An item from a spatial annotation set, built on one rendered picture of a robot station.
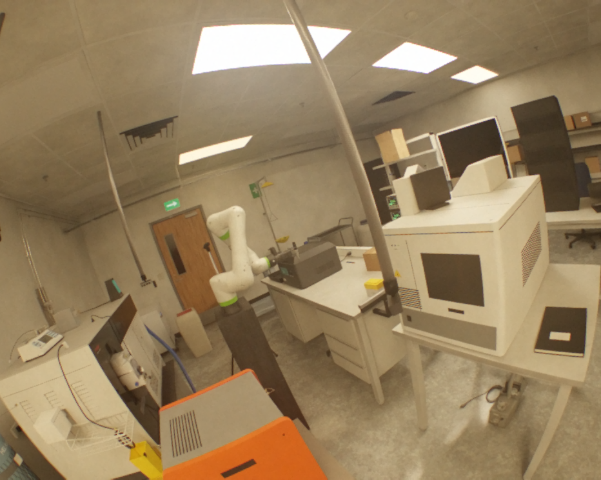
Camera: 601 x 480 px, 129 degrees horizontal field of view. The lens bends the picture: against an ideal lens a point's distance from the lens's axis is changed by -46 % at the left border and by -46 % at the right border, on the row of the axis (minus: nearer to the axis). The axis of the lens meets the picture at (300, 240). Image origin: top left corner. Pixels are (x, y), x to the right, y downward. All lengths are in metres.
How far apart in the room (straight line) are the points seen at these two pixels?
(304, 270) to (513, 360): 1.83
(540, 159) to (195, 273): 5.31
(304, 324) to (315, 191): 3.67
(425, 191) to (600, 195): 2.15
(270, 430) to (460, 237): 0.83
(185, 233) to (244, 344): 3.63
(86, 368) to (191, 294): 4.09
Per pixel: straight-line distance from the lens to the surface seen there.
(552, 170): 2.87
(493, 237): 0.90
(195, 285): 5.16
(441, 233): 0.98
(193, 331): 4.02
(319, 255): 2.43
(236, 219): 1.64
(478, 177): 1.41
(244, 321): 1.66
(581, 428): 2.11
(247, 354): 1.75
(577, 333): 1.25
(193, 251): 5.10
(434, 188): 1.32
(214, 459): 0.82
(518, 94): 5.61
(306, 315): 2.90
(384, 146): 3.91
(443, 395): 2.24
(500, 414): 1.90
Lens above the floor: 1.67
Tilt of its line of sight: 9 degrees down
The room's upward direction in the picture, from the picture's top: 19 degrees counter-clockwise
